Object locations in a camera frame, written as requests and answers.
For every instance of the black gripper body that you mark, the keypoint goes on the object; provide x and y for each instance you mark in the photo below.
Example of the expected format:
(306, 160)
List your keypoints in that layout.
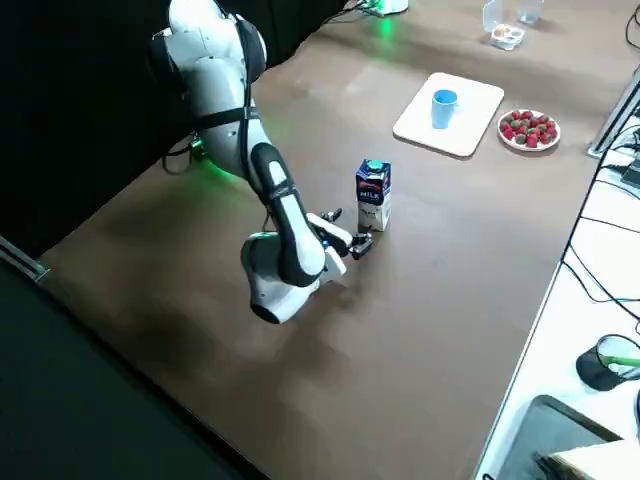
(337, 244)

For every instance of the white side desk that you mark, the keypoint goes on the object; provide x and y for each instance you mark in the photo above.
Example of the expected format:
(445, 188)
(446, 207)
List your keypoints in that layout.
(565, 325)

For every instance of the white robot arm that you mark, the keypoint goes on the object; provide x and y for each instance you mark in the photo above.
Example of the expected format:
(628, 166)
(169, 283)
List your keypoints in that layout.
(387, 6)
(225, 90)

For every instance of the blue cup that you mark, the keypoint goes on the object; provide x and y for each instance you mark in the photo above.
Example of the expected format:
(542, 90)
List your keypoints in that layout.
(444, 112)

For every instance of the black mesh pen cup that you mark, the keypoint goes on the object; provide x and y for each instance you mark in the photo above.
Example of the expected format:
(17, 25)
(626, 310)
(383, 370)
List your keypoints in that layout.
(595, 367)

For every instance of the black flat tray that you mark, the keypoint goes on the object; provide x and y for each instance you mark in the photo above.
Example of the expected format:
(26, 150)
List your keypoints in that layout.
(550, 430)

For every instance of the cardboard box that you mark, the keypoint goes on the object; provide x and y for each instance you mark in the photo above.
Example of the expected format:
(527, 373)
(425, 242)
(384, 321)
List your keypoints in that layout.
(600, 462)

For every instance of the white rectangular tray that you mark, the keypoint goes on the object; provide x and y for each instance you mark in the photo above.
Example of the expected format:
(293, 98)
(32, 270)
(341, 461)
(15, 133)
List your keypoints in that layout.
(480, 100)

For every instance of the white plate of strawberries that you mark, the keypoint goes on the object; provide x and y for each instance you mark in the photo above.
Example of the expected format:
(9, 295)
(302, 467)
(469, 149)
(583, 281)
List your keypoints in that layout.
(547, 144)

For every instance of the brown egg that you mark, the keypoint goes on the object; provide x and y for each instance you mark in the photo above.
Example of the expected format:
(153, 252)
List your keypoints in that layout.
(501, 31)

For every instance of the clear plastic egg carton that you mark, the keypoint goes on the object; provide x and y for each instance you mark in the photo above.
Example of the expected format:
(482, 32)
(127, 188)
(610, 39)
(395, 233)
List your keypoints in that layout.
(505, 40)

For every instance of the blue white milk carton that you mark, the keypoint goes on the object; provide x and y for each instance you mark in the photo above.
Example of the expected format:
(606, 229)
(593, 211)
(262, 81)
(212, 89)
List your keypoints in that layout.
(372, 200)

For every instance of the aluminium camera post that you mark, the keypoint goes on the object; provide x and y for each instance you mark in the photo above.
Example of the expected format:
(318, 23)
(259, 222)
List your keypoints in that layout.
(612, 120)

